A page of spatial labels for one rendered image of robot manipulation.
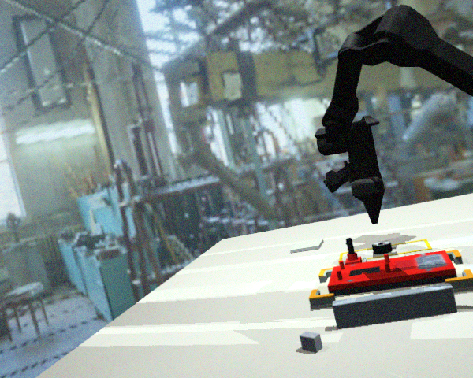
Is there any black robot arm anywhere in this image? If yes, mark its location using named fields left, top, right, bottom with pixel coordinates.
left=315, top=4, right=473, bottom=193

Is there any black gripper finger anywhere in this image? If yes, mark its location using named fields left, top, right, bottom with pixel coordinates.
left=354, top=191, right=385, bottom=224

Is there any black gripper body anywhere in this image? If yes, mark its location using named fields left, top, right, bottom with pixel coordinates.
left=348, top=147, right=385, bottom=196

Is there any black tyre with grey wheel rim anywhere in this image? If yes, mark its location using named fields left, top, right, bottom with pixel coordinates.
left=372, top=241, right=392, bottom=254

